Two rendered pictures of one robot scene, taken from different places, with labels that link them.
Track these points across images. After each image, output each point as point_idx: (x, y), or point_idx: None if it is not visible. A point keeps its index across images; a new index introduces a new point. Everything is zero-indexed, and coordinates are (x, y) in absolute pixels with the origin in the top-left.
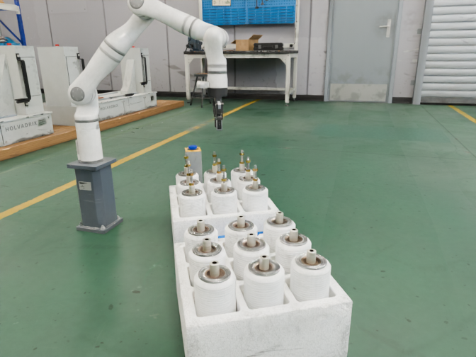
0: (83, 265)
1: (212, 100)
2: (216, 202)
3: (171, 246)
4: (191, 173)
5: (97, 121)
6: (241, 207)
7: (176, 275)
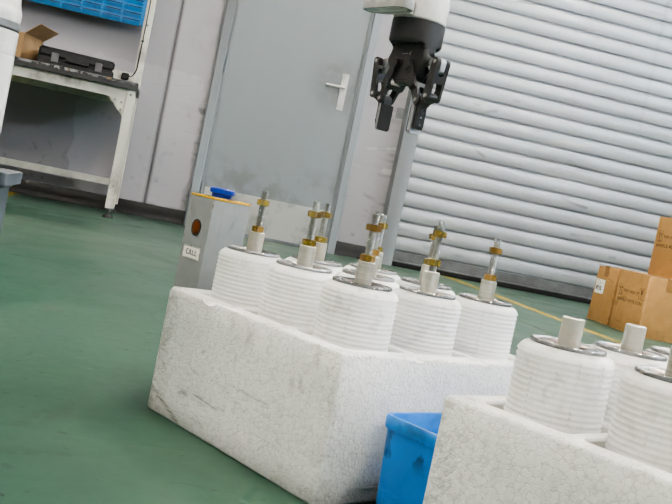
0: (4, 496)
1: (377, 60)
2: (421, 322)
3: (226, 459)
4: (379, 226)
5: (18, 35)
6: (454, 350)
7: (492, 486)
